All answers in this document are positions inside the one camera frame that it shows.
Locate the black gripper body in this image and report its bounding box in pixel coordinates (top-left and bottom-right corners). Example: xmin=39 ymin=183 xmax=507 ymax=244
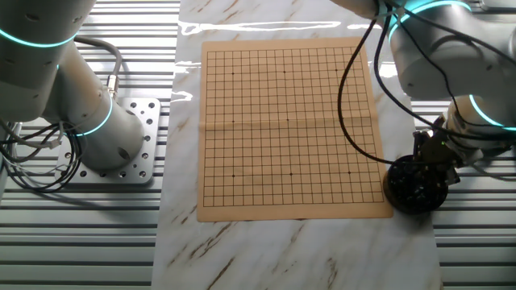
xmin=425 ymin=128 xmax=459 ymax=165

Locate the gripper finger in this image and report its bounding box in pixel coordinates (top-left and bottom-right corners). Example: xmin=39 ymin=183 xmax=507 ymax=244
xmin=413 ymin=130 xmax=429 ymax=162
xmin=443 ymin=160 xmax=461 ymax=187

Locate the tan go board mat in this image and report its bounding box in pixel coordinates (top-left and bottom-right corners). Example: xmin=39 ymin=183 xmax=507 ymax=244
xmin=196 ymin=37 xmax=394 ymax=223

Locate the black round stone bowl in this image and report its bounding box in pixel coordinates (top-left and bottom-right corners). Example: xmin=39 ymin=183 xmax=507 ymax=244
xmin=382 ymin=154 xmax=449 ymax=215

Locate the grey device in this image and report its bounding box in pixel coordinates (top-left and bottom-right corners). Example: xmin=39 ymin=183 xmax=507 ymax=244
xmin=479 ymin=0 xmax=516 ymax=11

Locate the white marble pattern mat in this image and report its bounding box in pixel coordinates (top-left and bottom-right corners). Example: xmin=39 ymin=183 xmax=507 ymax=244
xmin=151 ymin=0 xmax=444 ymax=290

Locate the thick black cable loop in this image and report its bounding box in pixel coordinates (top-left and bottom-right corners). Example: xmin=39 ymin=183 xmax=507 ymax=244
xmin=336 ymin=19 xmax=400 ymax=165

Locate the black camera cable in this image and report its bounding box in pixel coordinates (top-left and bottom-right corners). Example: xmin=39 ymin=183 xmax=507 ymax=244
xmin=372 ymin=2 xmax=516 ymax=143

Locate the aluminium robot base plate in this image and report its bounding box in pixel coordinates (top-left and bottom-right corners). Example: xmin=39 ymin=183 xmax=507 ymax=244
xmin=54 ymin=97 xmax=161 ymax=185

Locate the grey cable with metal connector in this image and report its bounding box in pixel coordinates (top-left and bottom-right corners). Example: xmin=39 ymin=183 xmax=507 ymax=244
xmin=74 ymin=35 xmax=123 ymax=102

